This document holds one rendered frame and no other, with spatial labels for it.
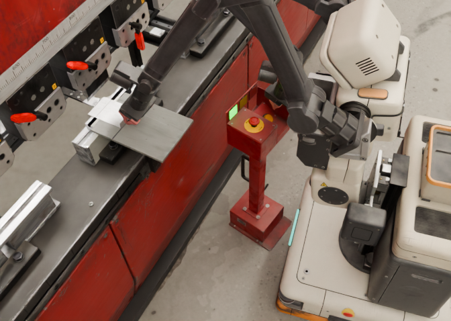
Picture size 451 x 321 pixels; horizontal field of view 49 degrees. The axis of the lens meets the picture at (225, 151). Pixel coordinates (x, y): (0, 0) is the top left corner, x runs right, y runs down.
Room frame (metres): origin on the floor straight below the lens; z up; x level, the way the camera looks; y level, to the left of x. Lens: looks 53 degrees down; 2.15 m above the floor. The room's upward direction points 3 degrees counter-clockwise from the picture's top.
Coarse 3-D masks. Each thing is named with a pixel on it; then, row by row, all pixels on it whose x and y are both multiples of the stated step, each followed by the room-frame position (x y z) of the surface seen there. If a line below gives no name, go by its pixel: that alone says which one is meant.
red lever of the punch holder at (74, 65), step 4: (68, 64) 0.94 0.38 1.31; (72, 64) 0.94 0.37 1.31; (76, 64) 0.94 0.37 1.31; (80, 64) 0.95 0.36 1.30; (84, 64) 0.96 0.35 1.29; (88, 64) 0.98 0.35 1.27; (92, 64) 0.99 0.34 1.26; (96, 64) 0.99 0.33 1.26; (72, 68) 0.94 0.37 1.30; (76, 68) 0.94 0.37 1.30; (80, 68) 0.95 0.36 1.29; (84, 68) 0.96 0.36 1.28; (92, 68) 0.98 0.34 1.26; (96, 68) 0.99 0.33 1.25
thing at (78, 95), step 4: (64, 88) 1.17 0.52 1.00; (64, 92) 1.15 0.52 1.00; (68, 92) 1.15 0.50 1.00; (72, 92) 1.15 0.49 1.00; (76, 92) 1.15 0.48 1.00; (80, 92) 1.15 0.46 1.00; (68, 96) 1.14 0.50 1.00; (72, 96) 1.13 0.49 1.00; (76, 96) 1.13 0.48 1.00; (80, 96) 1.13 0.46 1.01; (84, 96) 1.13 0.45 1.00; (80, 100) 1.11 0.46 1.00; (84, 100) 1.11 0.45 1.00; (92, 100) 1.11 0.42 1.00; (96, 100) 1.11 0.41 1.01; (100, 100) 1.11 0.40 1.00; (88, 104) 1.10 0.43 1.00; (92, 104) 1.09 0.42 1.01; (96, 104) 1.09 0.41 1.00
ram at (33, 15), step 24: (0, 0) 0.88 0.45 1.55; (24, 0) 0.93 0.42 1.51; (48, 0) 0.98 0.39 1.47; (72, 0) 1.04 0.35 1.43; (0, 24) 0.86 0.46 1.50; (24, 24) 0.91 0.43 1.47; (48, 24) 0.96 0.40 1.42; (0, 48) 0.84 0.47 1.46; (24, 48) 0.89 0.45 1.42; (48, 48) 0.94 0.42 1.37; (0, 72) 0.82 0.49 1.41; (24, 72) 0.87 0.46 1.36; (0, 96) 0.80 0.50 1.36
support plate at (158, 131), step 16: (128, 96) 1.12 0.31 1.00; (160, 112) 1.05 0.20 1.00; (96, 128) 0.99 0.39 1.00; (112, 128) 0.99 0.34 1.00; (128, 128) 0.99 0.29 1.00; (144, 128) 0.98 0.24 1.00; (160, 128) 0.98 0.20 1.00; (176, 128) 0.98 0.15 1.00; (128, 144) 0.92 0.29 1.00; (144, 144) 0.92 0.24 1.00; (160, 144) 0.92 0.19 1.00; (176, 144) 0.92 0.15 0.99; (160, 160) 0.86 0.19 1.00
